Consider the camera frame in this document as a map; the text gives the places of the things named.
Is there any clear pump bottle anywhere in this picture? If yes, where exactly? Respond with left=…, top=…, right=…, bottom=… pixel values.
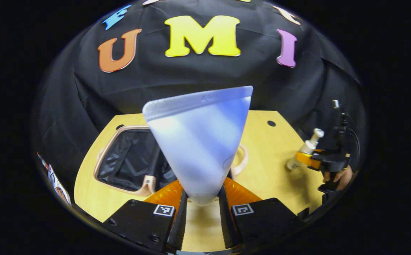
left=286, top=128, right=325, bottom=172

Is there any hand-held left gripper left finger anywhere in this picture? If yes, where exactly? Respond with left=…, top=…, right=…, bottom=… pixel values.
left=102, top=179, right=189, bottom=254

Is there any pink suitcase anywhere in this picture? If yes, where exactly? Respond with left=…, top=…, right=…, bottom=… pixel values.
left=93, top=125, right=249, bottom=197

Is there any white cream tube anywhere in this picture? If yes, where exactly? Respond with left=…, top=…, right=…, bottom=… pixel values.
left=142, top=86, right=254, bottom=206

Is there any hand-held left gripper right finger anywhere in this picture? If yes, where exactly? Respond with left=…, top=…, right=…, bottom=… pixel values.
left=219, top=176, right=309, bottom=250

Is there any black backdrop cloth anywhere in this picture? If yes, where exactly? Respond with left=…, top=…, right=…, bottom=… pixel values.
left=32, top=0, right=367, bottom=199

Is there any colourful printed board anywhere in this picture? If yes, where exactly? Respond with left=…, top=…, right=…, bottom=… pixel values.
left=36, top=152, right=72, bottom=206

